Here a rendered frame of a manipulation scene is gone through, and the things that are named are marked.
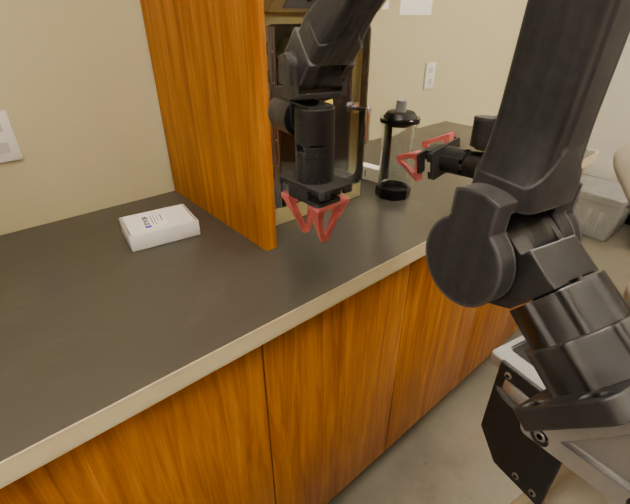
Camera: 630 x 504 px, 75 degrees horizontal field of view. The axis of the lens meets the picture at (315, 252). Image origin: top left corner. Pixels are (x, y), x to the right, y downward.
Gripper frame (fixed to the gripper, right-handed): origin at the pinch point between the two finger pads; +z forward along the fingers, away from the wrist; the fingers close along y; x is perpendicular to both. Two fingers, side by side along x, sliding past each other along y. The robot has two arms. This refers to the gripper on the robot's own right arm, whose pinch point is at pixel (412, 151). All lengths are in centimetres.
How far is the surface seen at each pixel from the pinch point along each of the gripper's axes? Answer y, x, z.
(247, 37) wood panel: 30.9, -30.6, 11.2
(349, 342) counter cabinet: 31.8, 35.2, -4.9
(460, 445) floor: -6, 116, -14
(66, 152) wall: 60, -11, 63
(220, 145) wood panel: 34.5, -9.4, 27.1
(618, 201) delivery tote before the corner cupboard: -221, 118, 6
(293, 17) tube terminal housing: 14.2, -31.2, 18.7
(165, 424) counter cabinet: 74, 20, -5
